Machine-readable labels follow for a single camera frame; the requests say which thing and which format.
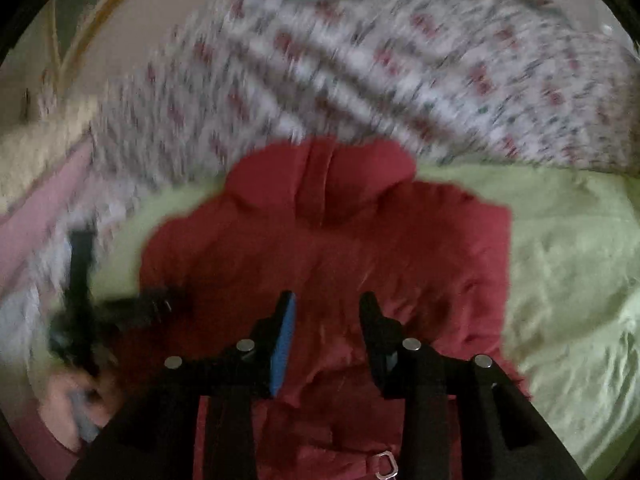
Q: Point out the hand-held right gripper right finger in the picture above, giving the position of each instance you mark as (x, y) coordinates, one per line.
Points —
(376, 340)

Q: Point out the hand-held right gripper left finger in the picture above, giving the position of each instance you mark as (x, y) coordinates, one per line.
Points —
(282, 345)

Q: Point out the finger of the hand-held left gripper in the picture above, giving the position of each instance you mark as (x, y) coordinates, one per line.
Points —
(145, 306)

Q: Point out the red padded jacket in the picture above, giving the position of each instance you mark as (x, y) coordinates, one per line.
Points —
(325, 240)

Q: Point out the person's left hand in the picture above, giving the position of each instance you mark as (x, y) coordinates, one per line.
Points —
(65, 405)

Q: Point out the pink pillow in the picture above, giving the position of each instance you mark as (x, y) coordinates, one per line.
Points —
(35, 225)

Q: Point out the yellow floral pillow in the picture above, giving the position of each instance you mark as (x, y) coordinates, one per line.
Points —
(40, 155)

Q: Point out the light green bed sheet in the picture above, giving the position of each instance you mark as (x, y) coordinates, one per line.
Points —
(565, 270)

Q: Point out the white floral quilt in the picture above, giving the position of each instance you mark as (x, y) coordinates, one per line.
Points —
(350, 60)

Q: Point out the gold framed wall picture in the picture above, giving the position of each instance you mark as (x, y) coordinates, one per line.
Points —
(95, 15)

